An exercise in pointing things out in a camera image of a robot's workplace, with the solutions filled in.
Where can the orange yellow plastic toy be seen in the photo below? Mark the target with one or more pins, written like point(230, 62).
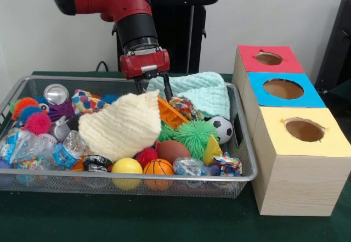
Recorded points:
point(170, 114)

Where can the brown toy football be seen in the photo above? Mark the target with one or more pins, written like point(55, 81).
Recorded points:
point(173, 151)

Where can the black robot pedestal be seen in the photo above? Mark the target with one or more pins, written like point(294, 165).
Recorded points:
point(186, 33)

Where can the colourful crinkled packet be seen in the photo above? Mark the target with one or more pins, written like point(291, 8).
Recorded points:
point(227, 166)

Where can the wooden box with three holes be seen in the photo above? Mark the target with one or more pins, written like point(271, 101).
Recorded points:
point(296, 170)

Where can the yellow ball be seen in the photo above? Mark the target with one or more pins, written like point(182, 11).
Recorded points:
point(127, 168)

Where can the clear mesh bin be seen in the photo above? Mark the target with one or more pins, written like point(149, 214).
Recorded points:
point(164, 186)

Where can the pink spiky ball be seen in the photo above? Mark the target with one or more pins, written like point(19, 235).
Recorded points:
point(37, 123)

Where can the small soccer ball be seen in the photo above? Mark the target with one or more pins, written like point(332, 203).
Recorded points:
point(221, 129)

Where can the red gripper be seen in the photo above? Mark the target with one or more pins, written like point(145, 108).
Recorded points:
point(145, 63)

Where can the green spiky ball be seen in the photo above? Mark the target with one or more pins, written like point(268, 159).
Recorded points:
point(165, 133)
point(196, 139)

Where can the bright orange mini basketball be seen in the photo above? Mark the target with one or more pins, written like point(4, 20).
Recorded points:
point(159, 168)

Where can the cream yellow cloth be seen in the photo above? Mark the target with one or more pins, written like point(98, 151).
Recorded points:
point(120, 127)

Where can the mint green cloth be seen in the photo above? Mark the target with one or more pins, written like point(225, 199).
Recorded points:
point(203, 91)

